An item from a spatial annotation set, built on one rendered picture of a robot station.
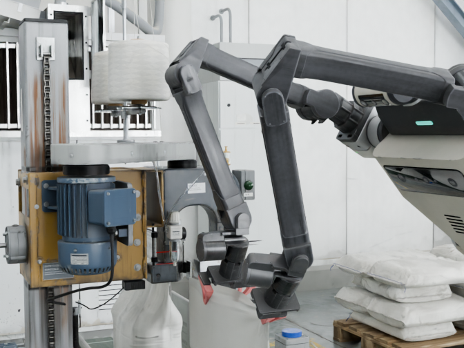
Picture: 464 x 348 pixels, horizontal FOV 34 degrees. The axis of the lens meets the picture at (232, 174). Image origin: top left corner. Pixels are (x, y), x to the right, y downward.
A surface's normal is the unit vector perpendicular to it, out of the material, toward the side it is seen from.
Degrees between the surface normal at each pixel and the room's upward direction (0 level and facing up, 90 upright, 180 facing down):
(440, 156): 40
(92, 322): 90
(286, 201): 118
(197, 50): 88
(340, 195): 90
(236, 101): 90
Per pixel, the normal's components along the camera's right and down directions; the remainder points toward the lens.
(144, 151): 0.88, 0.02
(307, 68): 0.29, 0.57
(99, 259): 0.58, 0.06
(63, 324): 0.39, 0.04
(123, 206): 0.74, 0.03
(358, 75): 0.07, 0.55
